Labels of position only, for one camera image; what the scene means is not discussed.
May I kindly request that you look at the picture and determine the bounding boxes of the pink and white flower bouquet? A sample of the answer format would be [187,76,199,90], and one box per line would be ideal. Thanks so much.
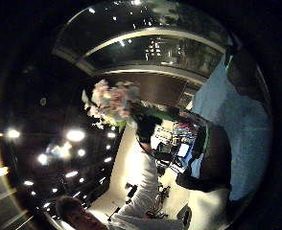
[82,79,200,130]

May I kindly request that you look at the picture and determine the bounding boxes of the colourful shelf of goods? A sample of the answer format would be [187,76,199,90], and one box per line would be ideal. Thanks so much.
[171,121,200,151]

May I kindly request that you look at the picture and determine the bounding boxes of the white marker cube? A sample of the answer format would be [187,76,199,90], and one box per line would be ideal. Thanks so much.
[153,124,175,146]

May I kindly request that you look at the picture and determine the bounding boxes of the black tripod stand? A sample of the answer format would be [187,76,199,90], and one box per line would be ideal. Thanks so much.
[145,183,173,219]

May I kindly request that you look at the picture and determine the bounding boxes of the group of ceiling lamps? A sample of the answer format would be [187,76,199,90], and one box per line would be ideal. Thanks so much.
[5,126,118,210]

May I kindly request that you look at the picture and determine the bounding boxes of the black cable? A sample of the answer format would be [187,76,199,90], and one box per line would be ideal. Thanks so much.
[134,133,177,167]

